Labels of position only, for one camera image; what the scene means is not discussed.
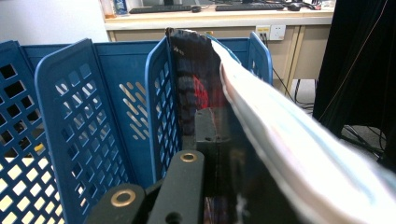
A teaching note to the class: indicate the white wall socket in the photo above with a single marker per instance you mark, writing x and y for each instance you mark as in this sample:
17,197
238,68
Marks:
271,32

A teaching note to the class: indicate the blue plastic file rack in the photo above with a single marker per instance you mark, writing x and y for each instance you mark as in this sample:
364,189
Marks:
87,124

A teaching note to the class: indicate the white cabinet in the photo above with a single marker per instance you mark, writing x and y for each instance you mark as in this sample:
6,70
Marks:
46,18

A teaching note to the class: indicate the black computer mouse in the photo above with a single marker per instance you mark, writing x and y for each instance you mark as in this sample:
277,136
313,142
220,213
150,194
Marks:
294,6
196,9

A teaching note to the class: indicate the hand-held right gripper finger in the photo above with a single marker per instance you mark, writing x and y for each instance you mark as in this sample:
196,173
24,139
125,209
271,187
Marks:
213,137

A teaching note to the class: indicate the beige wooden desk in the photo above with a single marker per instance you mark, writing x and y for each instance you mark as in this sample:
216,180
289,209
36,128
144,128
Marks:
218,21

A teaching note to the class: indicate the black curtain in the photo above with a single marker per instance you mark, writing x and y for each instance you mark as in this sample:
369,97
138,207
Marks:
361,62

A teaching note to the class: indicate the blue label bottle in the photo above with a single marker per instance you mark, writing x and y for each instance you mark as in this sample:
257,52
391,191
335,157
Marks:
120,6

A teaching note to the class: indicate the black keyboard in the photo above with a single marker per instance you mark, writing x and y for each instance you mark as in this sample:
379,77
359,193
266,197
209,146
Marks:
160,9
249,6

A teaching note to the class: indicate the black and red magazine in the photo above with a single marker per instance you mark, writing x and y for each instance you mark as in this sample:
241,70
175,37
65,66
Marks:
280,140

